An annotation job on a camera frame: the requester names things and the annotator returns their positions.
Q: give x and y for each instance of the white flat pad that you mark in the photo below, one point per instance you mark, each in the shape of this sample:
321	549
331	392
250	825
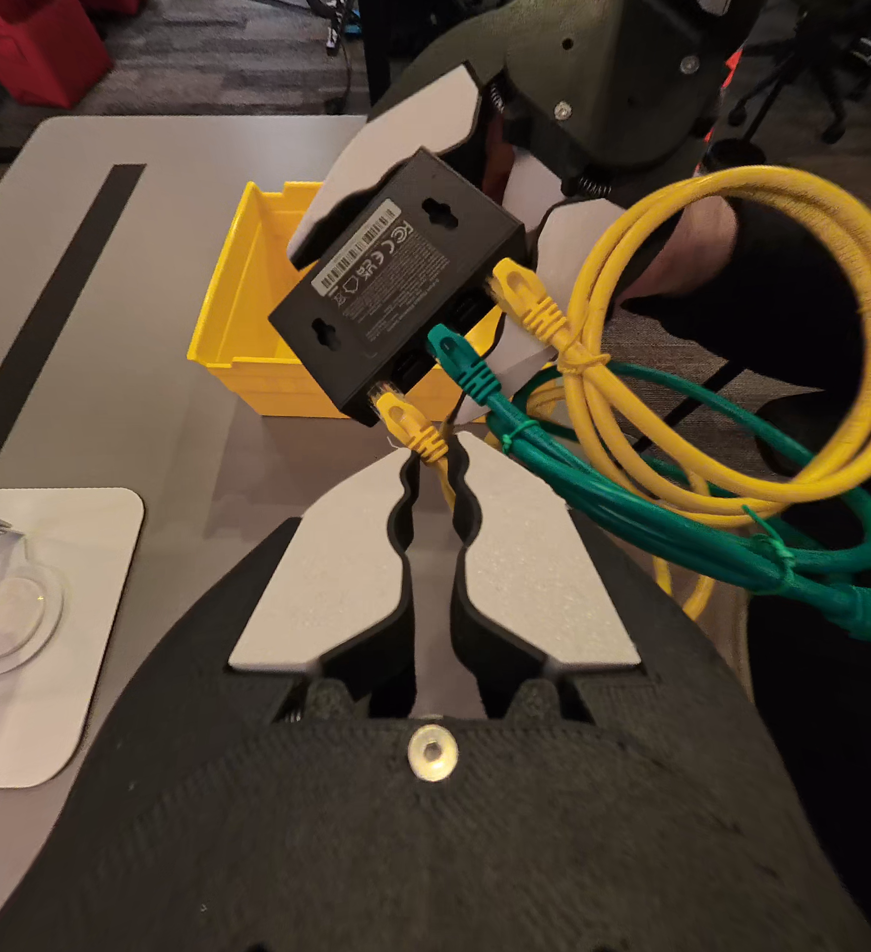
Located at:
93	595

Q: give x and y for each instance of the clear plastic holder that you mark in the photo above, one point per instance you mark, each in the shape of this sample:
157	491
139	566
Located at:
4	617

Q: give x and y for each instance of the yellow plastic bin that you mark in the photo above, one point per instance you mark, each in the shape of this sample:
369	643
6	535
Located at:
249	297

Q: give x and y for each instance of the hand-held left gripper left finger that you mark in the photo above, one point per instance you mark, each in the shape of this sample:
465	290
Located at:
324	573

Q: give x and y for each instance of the person's right forearm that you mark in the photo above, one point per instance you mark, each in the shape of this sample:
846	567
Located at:
792	297

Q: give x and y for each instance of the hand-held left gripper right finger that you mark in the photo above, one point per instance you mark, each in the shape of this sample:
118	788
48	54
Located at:
540	573

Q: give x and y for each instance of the person's beige pants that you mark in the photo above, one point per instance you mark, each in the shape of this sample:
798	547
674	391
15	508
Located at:
729	654

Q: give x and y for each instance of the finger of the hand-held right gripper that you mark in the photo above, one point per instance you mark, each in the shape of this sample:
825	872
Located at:
577	230
398	141

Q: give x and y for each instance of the red box on floor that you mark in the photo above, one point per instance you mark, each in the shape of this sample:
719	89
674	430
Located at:
34	44

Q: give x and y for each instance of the person's right hand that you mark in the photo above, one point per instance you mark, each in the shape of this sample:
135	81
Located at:
696	245

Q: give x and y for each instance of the black tape strip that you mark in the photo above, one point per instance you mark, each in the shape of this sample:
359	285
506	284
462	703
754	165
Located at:
41	327

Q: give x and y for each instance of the black network switch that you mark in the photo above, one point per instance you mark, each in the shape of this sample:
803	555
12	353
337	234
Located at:
383	297

